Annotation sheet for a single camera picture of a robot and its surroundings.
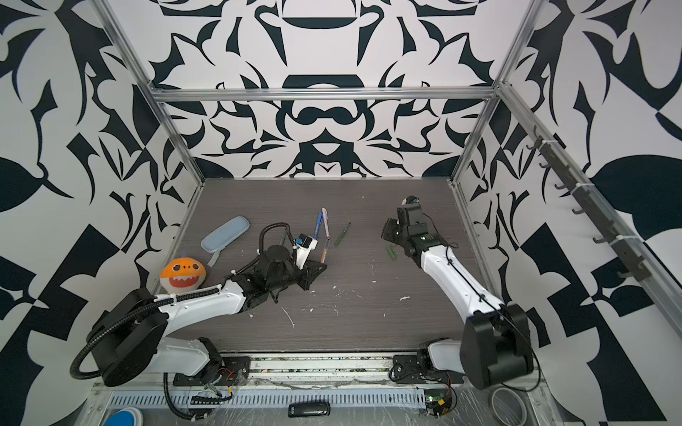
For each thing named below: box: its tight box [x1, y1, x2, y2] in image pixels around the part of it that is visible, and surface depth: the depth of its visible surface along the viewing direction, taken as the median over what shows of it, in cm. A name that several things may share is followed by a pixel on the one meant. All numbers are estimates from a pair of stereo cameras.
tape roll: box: [488, 385, 530, 426], surface depth 70 cm
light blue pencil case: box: [200, 215, 251, 253], surface depth 99 cm
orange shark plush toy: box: [159, 257, 207, 295], surface depth 85 cm
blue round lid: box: [103, 407, 144, 426], surface depth 68 cm
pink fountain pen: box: [321, 206, 330, 238], surface depth 110 cm
